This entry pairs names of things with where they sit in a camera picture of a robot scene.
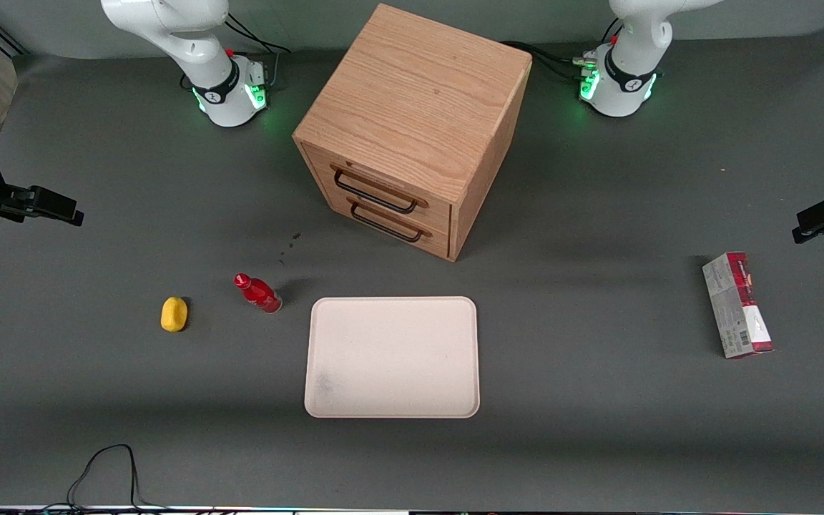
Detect red coke bottle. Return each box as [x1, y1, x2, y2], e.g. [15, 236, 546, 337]
[233, 273, 283, 314]

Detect pale pink plastic tray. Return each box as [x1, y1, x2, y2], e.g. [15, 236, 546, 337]
[303, 296, 481, 419]

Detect red and grey carton box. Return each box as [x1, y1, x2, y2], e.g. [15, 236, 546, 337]
[702, 251, 775, 360]

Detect yellow lemon toy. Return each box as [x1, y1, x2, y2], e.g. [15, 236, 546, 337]
[160, 296, 190, 333]

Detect wooden drawer front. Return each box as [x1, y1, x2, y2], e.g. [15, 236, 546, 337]
[302, 144, 454, 232]
[325, 189, 453, 260]

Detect wooden drawer cabinet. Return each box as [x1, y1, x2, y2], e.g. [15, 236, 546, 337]
[292, 3, 533, 263]

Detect aluminium frame rail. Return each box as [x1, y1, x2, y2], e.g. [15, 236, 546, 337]
[0, 16, 27, 59]

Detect thin black looped cable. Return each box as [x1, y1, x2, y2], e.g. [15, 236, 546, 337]
[67, 443, 170, 513]

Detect black right arm base cable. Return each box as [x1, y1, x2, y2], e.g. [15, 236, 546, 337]
[222, 12, 292, 88]

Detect black arm base cable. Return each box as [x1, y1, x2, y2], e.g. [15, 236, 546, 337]
[222, 12, 292, 88]
[501, 40, 599, 82]

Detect black metal drawer handle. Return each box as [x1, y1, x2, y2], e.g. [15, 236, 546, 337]
[347, 198, 433, 243]
[330, 165, 429, 215]

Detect black left arm base cable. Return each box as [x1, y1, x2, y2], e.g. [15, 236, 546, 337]
[501, 40, 599, 82]

